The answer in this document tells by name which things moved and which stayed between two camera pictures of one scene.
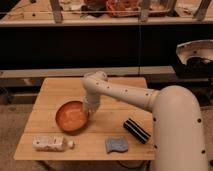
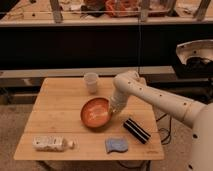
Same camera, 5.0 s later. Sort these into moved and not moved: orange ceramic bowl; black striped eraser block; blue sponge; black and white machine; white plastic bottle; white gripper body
Moved: orange ceramic bowl; white gripper body
Not moved: black and white machine; black striped eraser block; white plastic bottle; blue sponge
